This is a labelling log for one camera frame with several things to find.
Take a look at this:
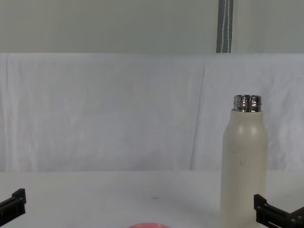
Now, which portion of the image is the cream vacuum bottle steel neck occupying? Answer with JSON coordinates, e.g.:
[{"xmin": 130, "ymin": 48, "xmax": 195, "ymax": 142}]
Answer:
[{"xmin": 219, "ymin": 94, "xmax": 269, "ymax": 228}]

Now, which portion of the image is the white table cloth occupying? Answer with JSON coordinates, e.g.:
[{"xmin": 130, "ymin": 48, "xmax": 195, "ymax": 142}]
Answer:
[{"xmin": 0, "ymin": 170, "xmax": 304, "ymax": 228}]

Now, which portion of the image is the pink cup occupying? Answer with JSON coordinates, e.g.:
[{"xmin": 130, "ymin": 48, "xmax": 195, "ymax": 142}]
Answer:
[{"xmin": 126, "ymin": 222, "xmax": 173, "ymax": 228}]

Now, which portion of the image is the white wrinkled curtain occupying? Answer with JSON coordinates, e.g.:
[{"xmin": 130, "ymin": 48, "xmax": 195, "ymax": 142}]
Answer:
[{"xmin": 0, "ymin": 52, "xmax": 304, "ymax": 172}]

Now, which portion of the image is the pale plain curtain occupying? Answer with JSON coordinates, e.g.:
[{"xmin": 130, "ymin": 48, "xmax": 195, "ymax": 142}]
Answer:
[
  {"xmin": 0, "ymin": 0, "xmax": 219, "ymax": 55},
  {"xmin": 229, "ymin": 0, "xmax": 304, "ymax": 55}
]

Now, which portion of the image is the grey striped post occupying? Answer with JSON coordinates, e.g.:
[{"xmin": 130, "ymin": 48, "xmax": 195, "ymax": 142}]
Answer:
[{"xmin": 215, "ymin": 0, "xmax": 234, "ymax": 54}]

